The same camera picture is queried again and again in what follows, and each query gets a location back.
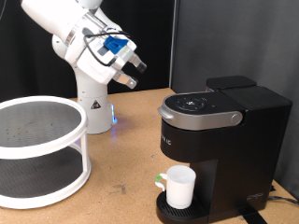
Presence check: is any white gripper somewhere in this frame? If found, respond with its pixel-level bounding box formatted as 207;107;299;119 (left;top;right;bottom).
75;36;148;90

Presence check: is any white mug with green tape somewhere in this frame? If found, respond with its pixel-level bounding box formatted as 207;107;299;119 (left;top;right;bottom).
154;164;197;210

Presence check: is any black Keurig coffee machine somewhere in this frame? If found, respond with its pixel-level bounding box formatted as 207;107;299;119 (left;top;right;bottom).
155;75;293;224

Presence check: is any black backdrop curtain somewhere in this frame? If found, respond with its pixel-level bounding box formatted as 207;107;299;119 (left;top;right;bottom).
0;0;176;103

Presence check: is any grey partition panel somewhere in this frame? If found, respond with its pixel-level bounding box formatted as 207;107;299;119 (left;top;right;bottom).
169;0;299;200

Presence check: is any white two-tier turntable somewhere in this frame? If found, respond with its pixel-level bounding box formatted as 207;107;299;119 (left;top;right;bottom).
0;94;93;210

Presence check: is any black tape strip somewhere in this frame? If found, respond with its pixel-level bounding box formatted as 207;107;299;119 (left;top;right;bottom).
237;203;269;224

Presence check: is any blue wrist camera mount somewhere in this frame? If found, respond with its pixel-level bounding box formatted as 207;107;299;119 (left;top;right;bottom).
98;35;131;63

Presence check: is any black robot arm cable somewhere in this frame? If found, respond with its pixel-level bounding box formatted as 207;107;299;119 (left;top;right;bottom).
83;28;132;68

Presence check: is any braided machine power cable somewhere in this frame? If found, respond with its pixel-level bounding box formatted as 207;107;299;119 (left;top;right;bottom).
267;185;299;206

